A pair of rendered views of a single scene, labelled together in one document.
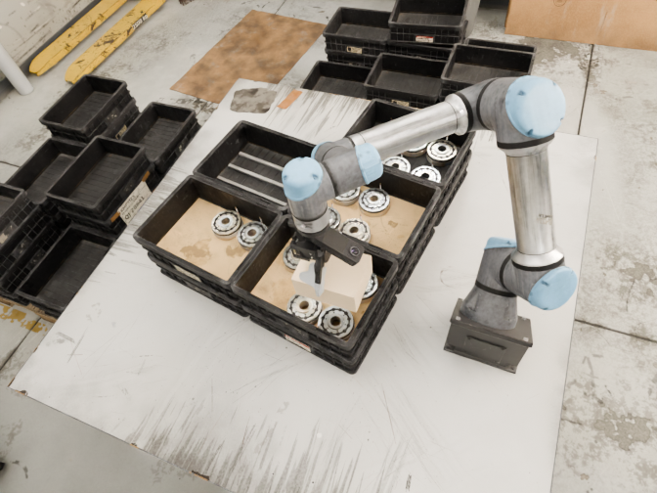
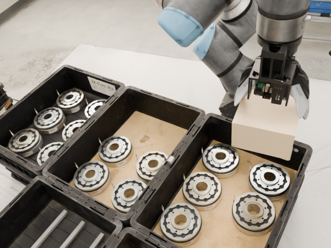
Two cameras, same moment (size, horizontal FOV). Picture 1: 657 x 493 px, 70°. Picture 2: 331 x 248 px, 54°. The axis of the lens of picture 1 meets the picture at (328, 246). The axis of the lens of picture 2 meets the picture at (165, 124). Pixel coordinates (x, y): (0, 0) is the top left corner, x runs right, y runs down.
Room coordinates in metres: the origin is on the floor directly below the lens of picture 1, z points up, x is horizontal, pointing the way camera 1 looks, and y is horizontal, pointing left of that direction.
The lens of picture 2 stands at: (0.82, 0.48, 1.60)
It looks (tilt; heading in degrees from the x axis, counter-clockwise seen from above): 46 degrees down; 270
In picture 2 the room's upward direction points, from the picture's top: 11 degrees counter-clockwise
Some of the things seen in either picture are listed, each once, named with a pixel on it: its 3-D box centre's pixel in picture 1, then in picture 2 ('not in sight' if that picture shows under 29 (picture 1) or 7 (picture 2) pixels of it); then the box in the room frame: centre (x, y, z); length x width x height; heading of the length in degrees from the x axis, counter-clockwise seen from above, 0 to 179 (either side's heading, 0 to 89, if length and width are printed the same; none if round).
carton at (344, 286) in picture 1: (332, 275); (269, 114); (0.60, 0.00, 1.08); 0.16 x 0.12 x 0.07; 59
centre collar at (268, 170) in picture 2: (335, 321); (269, 176); (0.58, 0.02, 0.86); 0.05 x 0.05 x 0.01
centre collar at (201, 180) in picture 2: not in sight; (201, 186); (0.76, 0.01, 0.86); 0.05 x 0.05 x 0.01
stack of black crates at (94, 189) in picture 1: (117, 200); not in sight; (1.71, 0.99, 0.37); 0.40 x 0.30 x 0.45; 149
